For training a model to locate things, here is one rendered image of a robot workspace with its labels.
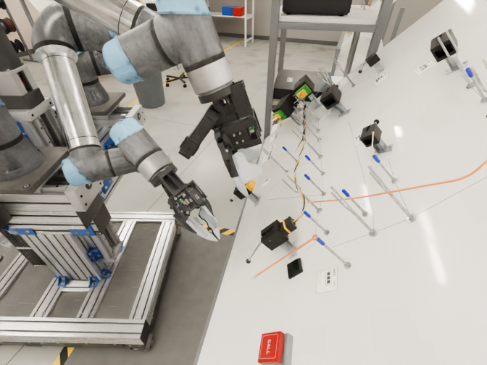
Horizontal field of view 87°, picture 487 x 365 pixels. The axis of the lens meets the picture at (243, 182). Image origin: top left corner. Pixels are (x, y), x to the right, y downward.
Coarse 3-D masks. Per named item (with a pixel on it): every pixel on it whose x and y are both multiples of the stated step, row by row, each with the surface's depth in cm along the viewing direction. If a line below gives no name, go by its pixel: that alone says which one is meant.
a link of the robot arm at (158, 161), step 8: (160, 152) 60; (144, 160) 58; (152, 160) 58; (160, 160) 59; (168, 160) 60; (144, 168) 58; (152, 168) 58; (160, 168) 58; (144, 176) 60; (152, 176) 59
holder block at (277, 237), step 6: (276, 222) 62; (264, 228) 65; (270, 228) 63; (276, 228) 61; (264, 234) 64; (270, 234) 61; (276, 234) 60; (282, 234) 60; (264, 240) 61; (270, 240) 61; (276, 240) 61; (282, 240) 61; (270, 246) 62; (276, 246) 62
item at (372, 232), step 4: (332, 188) 47; (332, 192) 45; (336, 192) 47; (336, 196) 46; (340, 196) 47; (340, 200) 46; (344, 200) 48; (344, 204) 46; (348, 204) 48; (348, 208) 47; (352, 212) 48; (356, 216) 48; (360, 220) 49; (364, 224) 49; (368, 228) 50; (372, 232) 50; (376, 232) 50; (372, 236) 50
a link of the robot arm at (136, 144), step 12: (120, 120) 59; (132, 120) 60; (120, 132) 58; (132, 132) 58; (144, 132) 60; (120, 144) 59; (132, 144) 58; (144, 144) 59; (156, 144) 61; (132, 156) 59; (144, 156) 58
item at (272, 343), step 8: (264, 336) 50; (272, 336) 48; (280, 336) 47; (264, 344) 48; (272, 344) 47; (280, 344) 46; (264, 352) 47; (272, 352) 46; (280, 352) 45; (264, 360) 46; (272, 360) 45; (280, 360) 44
